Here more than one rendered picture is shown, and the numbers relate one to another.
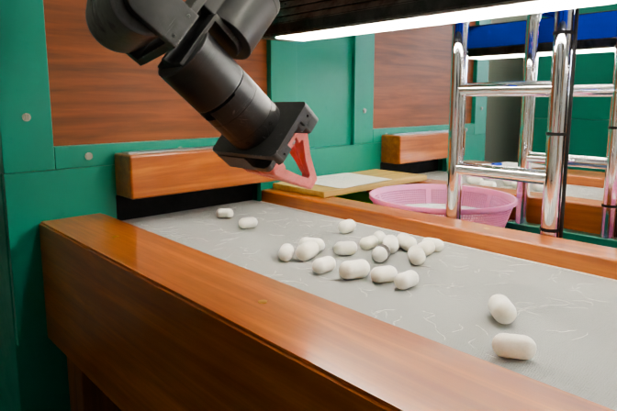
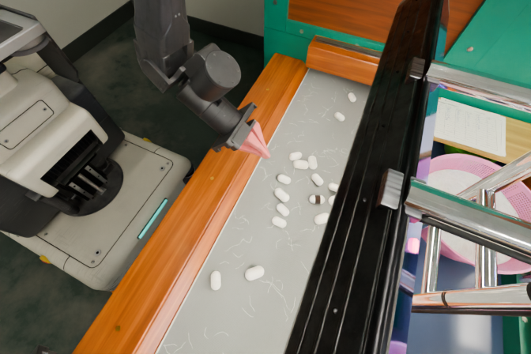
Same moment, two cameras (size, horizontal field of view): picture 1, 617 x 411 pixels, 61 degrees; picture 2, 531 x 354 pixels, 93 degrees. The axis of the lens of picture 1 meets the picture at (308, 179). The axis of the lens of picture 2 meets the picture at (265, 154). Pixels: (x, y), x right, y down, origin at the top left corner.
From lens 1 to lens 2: 0.63 m
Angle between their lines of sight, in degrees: 71
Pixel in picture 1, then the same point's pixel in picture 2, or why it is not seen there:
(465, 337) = (230, 258)
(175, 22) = (160, 84)
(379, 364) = (171, 234)
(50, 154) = (284, 24)
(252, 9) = (202, 87)
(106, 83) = not seen: outside the picture
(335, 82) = not seen: outside the picture
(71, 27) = not seen: outside the picture
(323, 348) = (178, 212)
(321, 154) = not seen: hidden behind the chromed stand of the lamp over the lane
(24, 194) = (271, 39)
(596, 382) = (204, 315)
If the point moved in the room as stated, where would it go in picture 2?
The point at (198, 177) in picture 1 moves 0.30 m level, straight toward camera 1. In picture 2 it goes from (347, 72) to (256, 119)
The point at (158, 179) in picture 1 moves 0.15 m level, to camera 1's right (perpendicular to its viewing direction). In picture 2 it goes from (321, 63) to (350, 99)
